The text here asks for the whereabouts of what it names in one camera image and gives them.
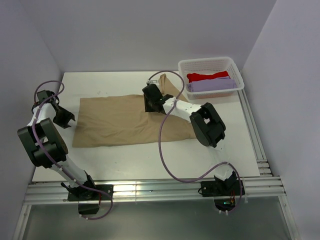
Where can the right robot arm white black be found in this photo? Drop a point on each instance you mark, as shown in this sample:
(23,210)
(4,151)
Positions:
(209,129)

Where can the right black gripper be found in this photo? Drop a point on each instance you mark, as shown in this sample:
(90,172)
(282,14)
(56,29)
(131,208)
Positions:
(148,107)

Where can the beige t shirt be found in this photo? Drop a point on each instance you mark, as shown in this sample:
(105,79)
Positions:
(121,120)

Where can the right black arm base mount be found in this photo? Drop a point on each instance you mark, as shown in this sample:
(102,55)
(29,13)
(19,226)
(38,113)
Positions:
(228,189)

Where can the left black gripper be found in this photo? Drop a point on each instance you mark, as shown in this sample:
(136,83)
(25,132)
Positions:
(68,116)

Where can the lilac rolled t shirt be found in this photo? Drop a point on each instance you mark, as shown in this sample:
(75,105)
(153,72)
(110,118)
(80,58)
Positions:
(222,83)

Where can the aluminium frame rail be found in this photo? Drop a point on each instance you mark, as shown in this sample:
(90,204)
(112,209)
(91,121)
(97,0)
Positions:
(165,208)

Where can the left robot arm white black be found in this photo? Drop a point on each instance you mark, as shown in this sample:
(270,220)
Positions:
(46,148)

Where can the red rolled t shirt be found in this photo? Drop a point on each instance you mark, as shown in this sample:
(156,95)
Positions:
(196,77)

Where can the white plastic basket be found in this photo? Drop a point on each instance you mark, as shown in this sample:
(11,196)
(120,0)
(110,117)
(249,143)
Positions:
(210,66)

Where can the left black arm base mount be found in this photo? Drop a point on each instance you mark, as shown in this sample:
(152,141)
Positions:
(79,194)

